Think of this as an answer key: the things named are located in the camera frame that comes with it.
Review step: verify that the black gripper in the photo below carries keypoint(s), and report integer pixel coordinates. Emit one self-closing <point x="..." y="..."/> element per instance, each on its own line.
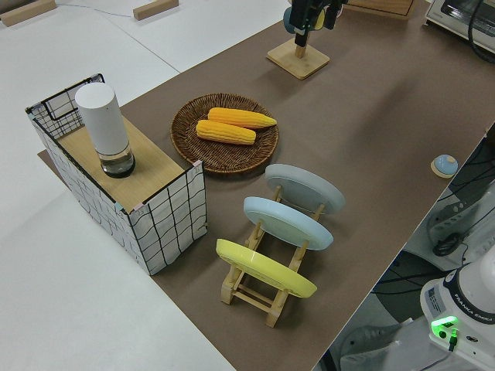
<point x="318" y="2"/>

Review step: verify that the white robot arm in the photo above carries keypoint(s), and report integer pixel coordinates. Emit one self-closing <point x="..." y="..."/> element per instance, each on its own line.
<point x="472" y="293"/>

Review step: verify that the wooden drawer cabinet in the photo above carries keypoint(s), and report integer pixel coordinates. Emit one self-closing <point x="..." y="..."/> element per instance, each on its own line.
<point x="381" y="7"/>

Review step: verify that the dark blue mug yellow inside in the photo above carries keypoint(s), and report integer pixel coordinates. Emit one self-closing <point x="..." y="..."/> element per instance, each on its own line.
<point x="287" y="20"/>

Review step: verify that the wooden mug tree stand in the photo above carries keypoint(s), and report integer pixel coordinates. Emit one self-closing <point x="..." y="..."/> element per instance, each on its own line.
<point x="298" y="63"/>

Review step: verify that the brown table mat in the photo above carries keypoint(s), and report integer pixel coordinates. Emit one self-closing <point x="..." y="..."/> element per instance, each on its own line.
<point x="348" y="135"/>

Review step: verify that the yellow corn cob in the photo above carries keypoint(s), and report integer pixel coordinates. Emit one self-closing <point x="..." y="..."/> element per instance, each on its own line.
<point x="239" y="118"/>
<point x="224" y="132"/>

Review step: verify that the white toaster oven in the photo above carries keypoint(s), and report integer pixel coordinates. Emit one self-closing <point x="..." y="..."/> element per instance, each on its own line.
<point x="452" y="15"/>

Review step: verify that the wooden block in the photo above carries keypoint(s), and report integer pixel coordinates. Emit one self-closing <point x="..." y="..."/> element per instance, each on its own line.
<point x="15" y="16"/>
<point x="154" y="9"/>

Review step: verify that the grey plate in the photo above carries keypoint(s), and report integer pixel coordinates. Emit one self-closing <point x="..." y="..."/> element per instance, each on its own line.
<point x="305" y="187"/>

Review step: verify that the round wicker basket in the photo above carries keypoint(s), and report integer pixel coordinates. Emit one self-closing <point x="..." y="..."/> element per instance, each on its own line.
<point x="193" y="150"/>

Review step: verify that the blue service bell wooden base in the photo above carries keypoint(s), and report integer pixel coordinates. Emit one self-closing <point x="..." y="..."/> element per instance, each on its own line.
<point x="445" y="164"/>

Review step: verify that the light blue plate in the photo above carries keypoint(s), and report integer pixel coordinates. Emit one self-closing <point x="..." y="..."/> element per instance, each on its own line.
<point x="286" y="222"/>

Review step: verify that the yellow plate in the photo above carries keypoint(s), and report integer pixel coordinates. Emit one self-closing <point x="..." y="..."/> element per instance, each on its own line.
<point x="263" y="266"/>

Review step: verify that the wooden plate rack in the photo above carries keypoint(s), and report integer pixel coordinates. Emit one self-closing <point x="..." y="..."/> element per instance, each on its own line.
<point x="247" y="295"/>

